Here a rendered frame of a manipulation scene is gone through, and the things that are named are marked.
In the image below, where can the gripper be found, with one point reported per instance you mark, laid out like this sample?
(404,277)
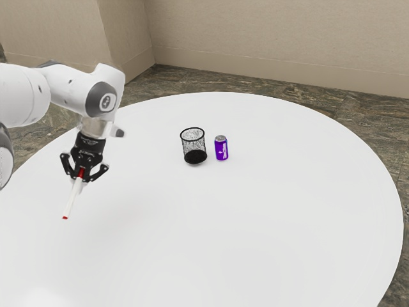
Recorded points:
(89,148)

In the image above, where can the white pen with red ends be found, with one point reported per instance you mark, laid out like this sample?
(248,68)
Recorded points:
(72,198)

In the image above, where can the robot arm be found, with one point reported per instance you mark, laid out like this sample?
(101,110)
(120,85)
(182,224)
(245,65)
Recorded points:
(28,92)

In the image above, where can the black mesh pen holder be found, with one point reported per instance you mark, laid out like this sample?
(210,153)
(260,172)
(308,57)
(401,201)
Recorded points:
(193,147)

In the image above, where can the purple drink can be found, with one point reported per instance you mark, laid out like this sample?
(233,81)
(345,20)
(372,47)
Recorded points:
(221,149)

